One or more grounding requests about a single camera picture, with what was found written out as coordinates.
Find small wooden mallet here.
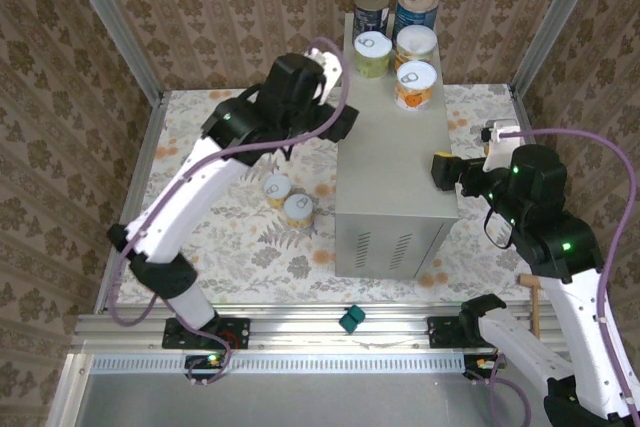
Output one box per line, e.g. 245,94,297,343
516,274,545,339

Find grey metal box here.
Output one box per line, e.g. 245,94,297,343
333,12,460,279

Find plastic-lidded yellow label can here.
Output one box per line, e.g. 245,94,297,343
394,25,439,68

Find slim dark blue can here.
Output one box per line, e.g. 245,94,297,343
352,0,390,36

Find orange fruit label can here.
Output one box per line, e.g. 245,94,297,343
394,60,439,111

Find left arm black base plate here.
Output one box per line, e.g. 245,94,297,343
162,316,251,351

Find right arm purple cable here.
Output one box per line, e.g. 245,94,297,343
499,127,632,427

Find floral tablecloth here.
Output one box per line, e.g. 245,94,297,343
118,84,544,306

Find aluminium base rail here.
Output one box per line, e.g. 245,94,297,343
69,302,616,354

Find yellow label white-lid can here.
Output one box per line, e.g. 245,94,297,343
282,193,315,229
262,174,293,209

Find large blue can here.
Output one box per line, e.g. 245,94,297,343
394,0,440,31

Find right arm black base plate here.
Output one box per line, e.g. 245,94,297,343
427,315,469,350

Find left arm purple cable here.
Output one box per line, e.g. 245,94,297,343
108,36,350,388

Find aluminium frame post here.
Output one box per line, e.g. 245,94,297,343
510,0,609,93
57,0,165,101

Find slotted grey cable duct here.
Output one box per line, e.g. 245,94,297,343
89,352,469,376

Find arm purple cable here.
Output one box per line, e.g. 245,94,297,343
499,127,632,427
108,36,350,388

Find grey metal lower sheet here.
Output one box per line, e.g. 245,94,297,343
74,371,619,427

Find small green block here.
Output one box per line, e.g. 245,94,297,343
338,303,367,334

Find right gripper thin black cable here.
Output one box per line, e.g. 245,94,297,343
482,209,516,251

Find green label white-lid can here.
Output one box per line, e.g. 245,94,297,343
353,30,393,79

